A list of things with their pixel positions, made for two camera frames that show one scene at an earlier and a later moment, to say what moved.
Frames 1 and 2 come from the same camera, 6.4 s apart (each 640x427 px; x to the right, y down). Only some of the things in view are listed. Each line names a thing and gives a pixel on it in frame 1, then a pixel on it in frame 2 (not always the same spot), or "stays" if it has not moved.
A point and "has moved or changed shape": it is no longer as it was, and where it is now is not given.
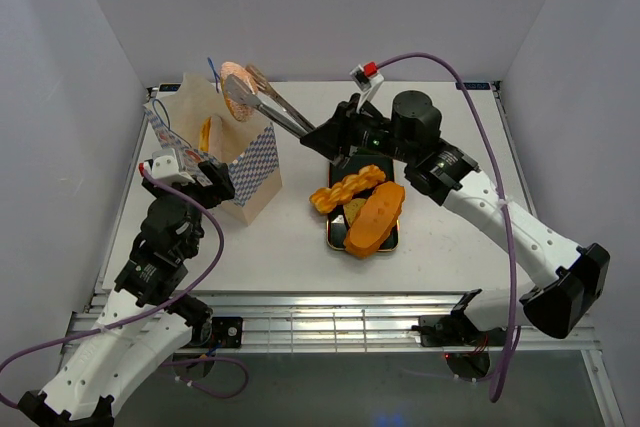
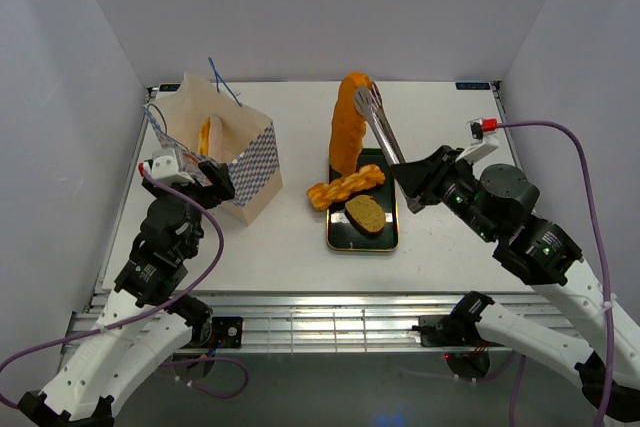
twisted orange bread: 328,198 stays
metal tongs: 256,92 has moved or changed shape
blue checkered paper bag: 191,116 stays
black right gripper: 339,131 → 420,177
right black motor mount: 455,329 stays
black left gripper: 221,189 stays
